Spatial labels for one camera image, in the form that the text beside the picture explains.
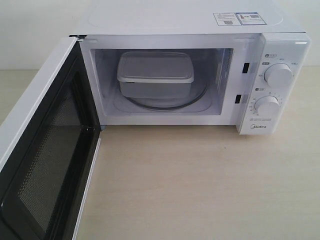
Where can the white plastic food container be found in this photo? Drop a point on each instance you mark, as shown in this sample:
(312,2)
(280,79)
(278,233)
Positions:
(155,75)

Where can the white microwave door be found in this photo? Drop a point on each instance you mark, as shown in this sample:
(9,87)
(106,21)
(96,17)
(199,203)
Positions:
(48,147)

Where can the white microwave oven body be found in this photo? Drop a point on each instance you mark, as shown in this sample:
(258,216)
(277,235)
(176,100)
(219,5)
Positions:
(231,59)

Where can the glass turntable plate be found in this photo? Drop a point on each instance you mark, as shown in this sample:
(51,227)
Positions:
(197,91)

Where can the white lower timer knob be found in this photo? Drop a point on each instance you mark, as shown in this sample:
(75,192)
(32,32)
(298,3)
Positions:
(267,106)

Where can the white upper power knob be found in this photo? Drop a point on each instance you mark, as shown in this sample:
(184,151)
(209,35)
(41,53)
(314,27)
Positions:
(278,75)

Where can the white blue warning label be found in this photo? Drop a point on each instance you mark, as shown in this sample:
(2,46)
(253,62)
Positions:
(238,19)

